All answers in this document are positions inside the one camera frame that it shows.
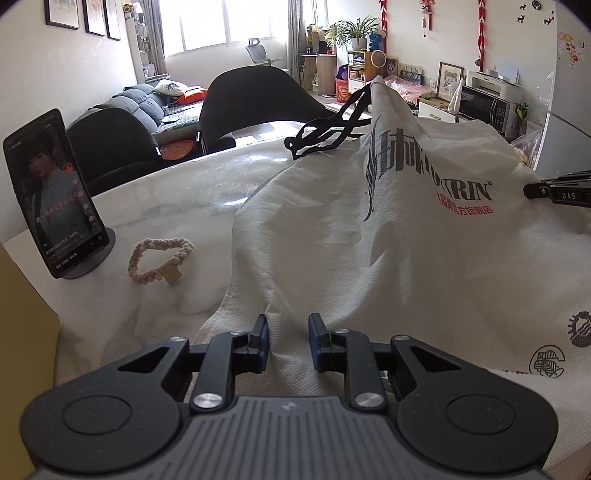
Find black smartphone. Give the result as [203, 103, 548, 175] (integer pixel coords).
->
[2, 108, 110, 279]

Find black dining chair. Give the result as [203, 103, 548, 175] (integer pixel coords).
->
[67, 107, 160, 197]
[198, 65, 331, 155]

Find pink cloth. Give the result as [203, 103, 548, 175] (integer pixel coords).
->
[383, 74, 439, 100]

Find wooden shelf unit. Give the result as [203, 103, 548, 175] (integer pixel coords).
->
[346, 50, 389, 95]

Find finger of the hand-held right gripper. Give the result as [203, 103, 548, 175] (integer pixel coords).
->
[524, 182, 566, 204]

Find grey office chair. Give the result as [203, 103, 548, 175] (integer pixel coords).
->
[245, 38, 289, 75]

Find wooden desk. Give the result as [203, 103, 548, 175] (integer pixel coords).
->
[298, 53, 338, 95]

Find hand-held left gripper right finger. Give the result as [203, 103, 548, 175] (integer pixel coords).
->
[308, 313, 462, 413]

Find window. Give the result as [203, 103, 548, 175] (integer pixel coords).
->
[157, 0, 289, 58]

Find framed cartoon picture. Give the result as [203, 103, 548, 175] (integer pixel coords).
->
[436, 62, 465, 101]

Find red Chinese knot hanging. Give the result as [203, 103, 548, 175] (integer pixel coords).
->
[419, 0, 437, 32]

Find grey curtain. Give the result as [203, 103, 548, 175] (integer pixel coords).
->
[286, 0, 303, 88]
[139, 0, 168, 75]

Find white shelving rack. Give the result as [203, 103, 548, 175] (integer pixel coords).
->
[134, 21, 155, 79]

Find white printer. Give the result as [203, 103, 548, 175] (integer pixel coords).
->
[465, 65, 525, 100]

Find gold cardboard box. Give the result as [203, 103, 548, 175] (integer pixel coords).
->
[0, 242, 61, 462]

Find black round phone stand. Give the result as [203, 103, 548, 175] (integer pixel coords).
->
[60, 228, 116, 280]

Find black microwave oven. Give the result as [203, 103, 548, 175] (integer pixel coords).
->
[458, 85, 513, 134]

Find white drawer cabinet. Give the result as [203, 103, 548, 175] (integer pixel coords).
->
[418, 96, 462, 123]

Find potted green plant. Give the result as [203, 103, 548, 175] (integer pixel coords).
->
[325, 16, 382, 51]

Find clear bag of snacks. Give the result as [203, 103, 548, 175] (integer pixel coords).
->
[510, 130, 543, 169]

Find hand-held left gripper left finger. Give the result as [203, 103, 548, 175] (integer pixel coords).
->
[115, 314, 271, 414]

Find white shopping bag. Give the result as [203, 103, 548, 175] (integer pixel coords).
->
[194, 75, 591, 402]

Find white fridge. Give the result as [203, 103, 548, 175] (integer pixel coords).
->
[536, 0, 591, 183]

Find grey sofa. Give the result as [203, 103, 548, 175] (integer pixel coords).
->
[88, 83, 208, 153]

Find framed wall picture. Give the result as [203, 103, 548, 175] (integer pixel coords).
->
[83, 0, 107, 37]
[104, 0, 122, 41]
[45, 0, 80, 31]

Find white sofa pillow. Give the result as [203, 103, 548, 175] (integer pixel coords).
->
[154, 79, 188, 97]

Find beige braided rope ring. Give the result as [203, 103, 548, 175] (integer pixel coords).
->
[128, 237, 195, 285]

